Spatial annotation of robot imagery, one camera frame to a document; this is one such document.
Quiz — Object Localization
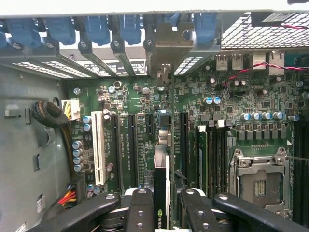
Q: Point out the black RAM slot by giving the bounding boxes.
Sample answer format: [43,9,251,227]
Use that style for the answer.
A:
[221,127,230,194]
[208,127,217,197]

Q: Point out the installed green RAM stick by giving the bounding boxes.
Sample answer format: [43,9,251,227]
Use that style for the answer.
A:
[196,125,209,196]

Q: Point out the long black expansion slot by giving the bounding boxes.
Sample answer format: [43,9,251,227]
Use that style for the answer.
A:
[180,111,190,180]
[111,113,122,191]
[127,113,140,188]

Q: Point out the white PCI expansion slot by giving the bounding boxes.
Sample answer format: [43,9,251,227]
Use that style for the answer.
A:
[91,110,108,186]

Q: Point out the short black expansion slot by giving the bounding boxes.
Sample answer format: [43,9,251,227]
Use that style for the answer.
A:
[144,112,155,136]

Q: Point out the CPU socket locking lever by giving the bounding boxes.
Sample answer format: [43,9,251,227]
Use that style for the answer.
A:
[283,154,309,163]

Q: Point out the green motherboard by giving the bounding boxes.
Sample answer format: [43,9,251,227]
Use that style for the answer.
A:
[61,55,309,218]

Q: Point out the white power connector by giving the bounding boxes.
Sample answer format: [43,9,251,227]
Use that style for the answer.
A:
[61,98,81,122]

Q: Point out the open black PC case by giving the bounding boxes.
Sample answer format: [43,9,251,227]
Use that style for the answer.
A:
[0,0,309,232]

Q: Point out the silver USB port block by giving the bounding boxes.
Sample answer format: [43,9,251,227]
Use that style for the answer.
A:
[215,54,229,71]
[231,54,243,71]

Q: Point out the metal slot cover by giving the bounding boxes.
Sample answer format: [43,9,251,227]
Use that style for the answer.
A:
[110,38,139,77]
[77,40,119,78]

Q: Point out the silver rear port block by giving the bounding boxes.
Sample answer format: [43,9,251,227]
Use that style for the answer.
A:
[252,51,267,71]
[268,50,286,76]

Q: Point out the blue slot retention latch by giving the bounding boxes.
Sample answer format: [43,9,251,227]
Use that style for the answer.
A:
[0,31,8,49]
[5,18,41,48]
[163,12,181,25]
[119,14,142,46]
[45,17,76,46]
[194,12,218,48]
[84,16,111,47]

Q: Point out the CPU socket with metal frame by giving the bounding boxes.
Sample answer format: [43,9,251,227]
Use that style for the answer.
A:
[229,147,293,218]

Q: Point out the red and yellow wires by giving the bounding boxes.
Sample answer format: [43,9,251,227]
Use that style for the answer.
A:
[57,183,78,206]

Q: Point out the black sleeved cable bundle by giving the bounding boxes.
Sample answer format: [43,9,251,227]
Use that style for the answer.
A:
[30,100,82,186]

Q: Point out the red and black twisted wire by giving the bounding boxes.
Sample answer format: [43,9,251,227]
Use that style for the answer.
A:
[222,61,309,88]

